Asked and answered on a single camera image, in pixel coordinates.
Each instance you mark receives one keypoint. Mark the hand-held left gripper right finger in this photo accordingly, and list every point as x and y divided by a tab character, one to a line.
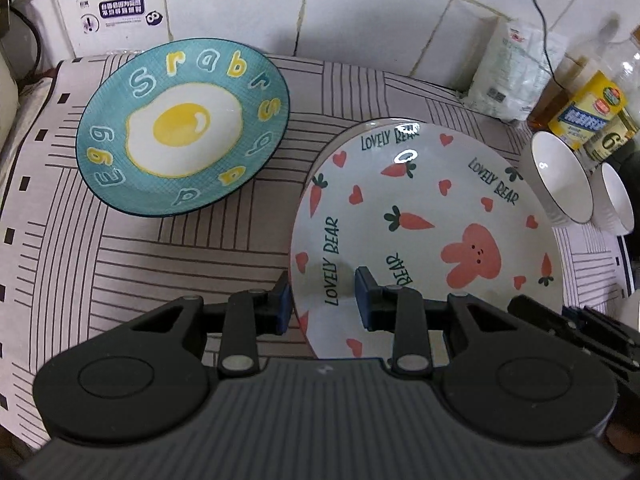
365	300

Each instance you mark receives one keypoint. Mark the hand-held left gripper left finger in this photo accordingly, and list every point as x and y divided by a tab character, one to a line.
281	305

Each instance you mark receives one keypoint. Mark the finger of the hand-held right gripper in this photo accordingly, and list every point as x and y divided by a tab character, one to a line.
590	327

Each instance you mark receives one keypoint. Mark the white carrot bunny plate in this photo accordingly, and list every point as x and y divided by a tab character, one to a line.
425	195

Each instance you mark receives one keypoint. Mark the blue fried egg plate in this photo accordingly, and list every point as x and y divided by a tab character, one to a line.
185	125

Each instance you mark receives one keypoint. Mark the striped tablecloth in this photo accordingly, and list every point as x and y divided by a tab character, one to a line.
130	260

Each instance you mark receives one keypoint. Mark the clear green label vinegar bottle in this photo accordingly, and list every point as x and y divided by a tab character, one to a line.
612	142

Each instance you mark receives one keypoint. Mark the yellow label cooking wine bottle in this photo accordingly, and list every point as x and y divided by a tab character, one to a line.
585	110

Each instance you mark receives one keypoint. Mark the white powder bag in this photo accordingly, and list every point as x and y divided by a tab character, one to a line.
510	70

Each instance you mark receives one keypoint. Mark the beige kitchen appliance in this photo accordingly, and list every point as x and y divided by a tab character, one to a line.
7	60

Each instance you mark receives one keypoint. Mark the white wall sticker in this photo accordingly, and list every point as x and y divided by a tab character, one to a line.
120	12

